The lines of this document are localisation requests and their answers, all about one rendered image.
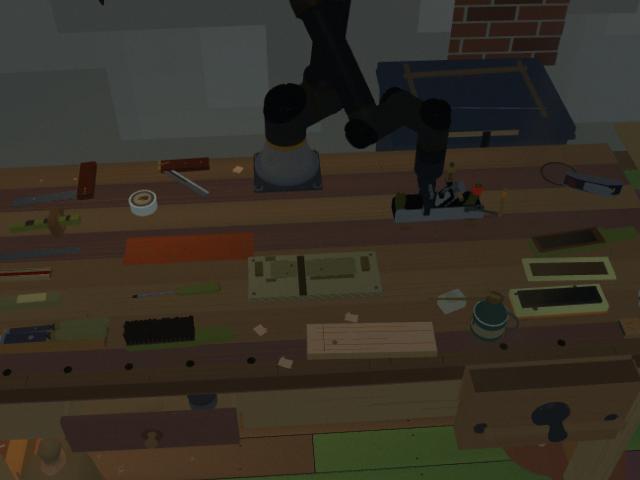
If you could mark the grey steel ruler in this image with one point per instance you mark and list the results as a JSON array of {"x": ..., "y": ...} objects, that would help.
[{"x": 40, "y": 253}]

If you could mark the brown vise jaw with knob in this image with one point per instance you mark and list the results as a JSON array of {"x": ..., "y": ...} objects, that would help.
[{"x": 150, "y": 429}]

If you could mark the green floor mat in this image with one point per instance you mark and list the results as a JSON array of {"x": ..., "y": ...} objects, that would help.
[{"x": 405, "y": 450}]

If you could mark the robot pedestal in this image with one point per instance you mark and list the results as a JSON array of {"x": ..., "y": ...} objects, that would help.
[{"x": 287, "y": 167}]

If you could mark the grey smoothing plane body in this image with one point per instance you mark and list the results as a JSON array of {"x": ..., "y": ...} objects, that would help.
[{"x": 440, "y": 212}]

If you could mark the dark blue chest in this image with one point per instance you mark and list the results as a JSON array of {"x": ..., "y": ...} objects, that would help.
[{"x": 475, "y": 107}]

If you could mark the green marking gauge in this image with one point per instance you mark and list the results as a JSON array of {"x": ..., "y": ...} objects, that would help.
[{"x": 30, "y": 224}]

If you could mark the grey cloth scrap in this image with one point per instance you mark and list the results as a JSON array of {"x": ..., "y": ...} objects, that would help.
[{"x": 451, "y": 302}]

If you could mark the green block with label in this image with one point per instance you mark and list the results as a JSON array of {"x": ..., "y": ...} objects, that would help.
[{"x": 30, "y": 300}]

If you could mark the green flat pad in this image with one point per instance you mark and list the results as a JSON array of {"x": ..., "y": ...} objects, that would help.
[{"x": 624, "y": 236}]

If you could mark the red and white ruler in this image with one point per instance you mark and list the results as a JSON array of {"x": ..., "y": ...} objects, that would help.
[{"x": 25, "y": 274}]

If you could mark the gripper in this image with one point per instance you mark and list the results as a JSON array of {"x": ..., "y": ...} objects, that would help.
[{"x": 428, "y": 172}]

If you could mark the beige nest fixture plate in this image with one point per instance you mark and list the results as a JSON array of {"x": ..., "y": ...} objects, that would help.
[{"x": 315, "y": 276}]

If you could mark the red brick pillar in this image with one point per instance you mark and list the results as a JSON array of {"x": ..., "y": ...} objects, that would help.
[{"x": 507, "y": 30}]

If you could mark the green oil can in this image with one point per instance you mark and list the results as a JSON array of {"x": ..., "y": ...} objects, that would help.
[{"x": 489, "y": 320}]

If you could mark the brown-stock try square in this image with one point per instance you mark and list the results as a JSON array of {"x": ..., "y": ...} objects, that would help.
[{"x": 184, "y": 164}]

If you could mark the white round tin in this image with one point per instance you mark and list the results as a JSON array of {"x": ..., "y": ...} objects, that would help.
[{"x": 143, "y": 202}]

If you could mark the orange mat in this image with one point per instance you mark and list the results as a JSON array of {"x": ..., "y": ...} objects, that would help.
[{"x": 189, "y": 248}]

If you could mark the pale wooden board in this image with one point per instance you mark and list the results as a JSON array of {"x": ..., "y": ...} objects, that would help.
[{"x": 371, "y": 340}]

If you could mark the pale wood shaving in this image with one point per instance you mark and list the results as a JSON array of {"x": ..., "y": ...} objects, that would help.
[
  {"x": 351, "y": 316},
  {"x": 238, "y": 169},
  {"x": 285, "y": 362},
  {"x": 260, "y": 329}
]

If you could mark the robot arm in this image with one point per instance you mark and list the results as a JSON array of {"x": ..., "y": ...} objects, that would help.
[{"x": 325, "y": 65}]

